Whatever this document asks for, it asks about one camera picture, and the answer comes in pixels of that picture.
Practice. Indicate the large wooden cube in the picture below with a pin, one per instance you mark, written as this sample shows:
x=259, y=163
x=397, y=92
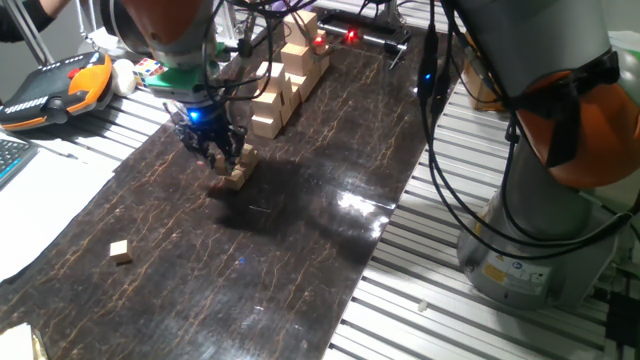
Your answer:
x=265, y=102
x=272, y=77
x=294, y=96
x=302, y=85
x=300, y=27
x=322, y=49
x=265, y=125
x=296, y=57
x=322, y=62

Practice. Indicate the dark marble pattern mat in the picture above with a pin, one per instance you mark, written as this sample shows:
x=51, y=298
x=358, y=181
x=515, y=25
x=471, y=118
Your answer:
x=225, y=300

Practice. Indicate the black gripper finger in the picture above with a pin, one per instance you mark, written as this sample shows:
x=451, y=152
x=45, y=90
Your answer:
x=235, y=150
x=200, y=150

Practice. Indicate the wooden block beside mat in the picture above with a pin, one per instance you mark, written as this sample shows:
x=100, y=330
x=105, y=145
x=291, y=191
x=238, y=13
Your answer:
x=15, y=342

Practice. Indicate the white round object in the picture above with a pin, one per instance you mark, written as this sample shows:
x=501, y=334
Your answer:
x=122, y=77

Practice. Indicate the aluminium frame post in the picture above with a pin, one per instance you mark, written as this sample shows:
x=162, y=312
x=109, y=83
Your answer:
x=30, y=35

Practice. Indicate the white paper sheet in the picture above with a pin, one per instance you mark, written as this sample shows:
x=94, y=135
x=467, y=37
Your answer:
x=45, y=200

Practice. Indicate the green gripper mounting flange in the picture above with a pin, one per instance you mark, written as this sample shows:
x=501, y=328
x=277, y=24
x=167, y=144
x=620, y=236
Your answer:
x=177, y=80

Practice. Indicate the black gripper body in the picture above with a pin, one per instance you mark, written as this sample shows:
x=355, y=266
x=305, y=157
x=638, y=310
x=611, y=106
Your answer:
x=205, y=127

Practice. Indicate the small white scrap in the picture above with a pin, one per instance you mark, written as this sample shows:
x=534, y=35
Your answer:
x=423, y=306

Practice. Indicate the black computer keyboard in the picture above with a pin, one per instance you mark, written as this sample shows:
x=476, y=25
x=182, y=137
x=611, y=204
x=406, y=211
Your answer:
x=12, y=155

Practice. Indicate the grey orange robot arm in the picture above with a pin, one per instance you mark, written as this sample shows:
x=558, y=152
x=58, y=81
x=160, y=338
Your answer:
x=525, y=45

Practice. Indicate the colourful puzzle cube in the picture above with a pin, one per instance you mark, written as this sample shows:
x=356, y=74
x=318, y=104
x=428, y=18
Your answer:
x=147, y=70

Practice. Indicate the black orange teach pendant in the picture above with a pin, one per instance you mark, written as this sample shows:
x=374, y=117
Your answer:
x=55, y=92

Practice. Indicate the white rolled sheet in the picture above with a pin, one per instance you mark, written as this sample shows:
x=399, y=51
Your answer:
x=625, y=40

